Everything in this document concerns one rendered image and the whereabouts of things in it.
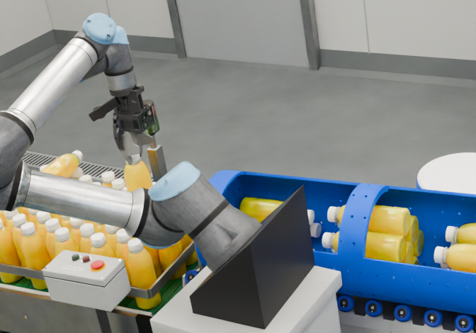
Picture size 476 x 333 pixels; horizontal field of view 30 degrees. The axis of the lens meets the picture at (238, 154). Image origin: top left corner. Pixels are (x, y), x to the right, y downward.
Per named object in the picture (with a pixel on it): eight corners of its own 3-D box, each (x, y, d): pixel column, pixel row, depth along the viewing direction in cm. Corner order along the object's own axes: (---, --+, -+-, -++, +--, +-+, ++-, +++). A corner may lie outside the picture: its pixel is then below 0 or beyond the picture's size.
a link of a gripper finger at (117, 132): (120, 151, 228) (116, 118, 226) (115, 151, 229) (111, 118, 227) (130, 146, 232) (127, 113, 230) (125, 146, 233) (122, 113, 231)
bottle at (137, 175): (157, 224, 240) (143, 163, 232) (132, 226, 241) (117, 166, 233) (162, 210, 246) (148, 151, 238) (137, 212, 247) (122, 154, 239)
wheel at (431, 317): (442, 309, 212) (444, 309, 214) (423, 307, 214) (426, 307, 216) (440, 329, 211) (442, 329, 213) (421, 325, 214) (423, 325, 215)
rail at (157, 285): (152, 298, 241) (150, 289, 240) (150, 297, 242) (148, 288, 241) (220, 222, 272) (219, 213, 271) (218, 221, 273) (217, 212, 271)
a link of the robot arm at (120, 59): (85, 32, 219) (112, 22, 224) (95, 74, 224) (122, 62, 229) (103, 37, 213) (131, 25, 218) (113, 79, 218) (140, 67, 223)
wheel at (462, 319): (474, 314, 208) (475, 314, 210) (455, 312, 211) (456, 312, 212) (471, 334, 208) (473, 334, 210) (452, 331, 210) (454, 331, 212)
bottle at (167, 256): (159, 273, 261) (146, 219, 252) (178, 263, 264) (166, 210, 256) (171, 283, 255) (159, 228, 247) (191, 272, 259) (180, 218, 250)
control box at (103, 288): (111, 312, 230) (102, 279, 225) (50, 300, 239) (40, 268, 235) (132, 290, 238) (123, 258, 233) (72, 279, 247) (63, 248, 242)
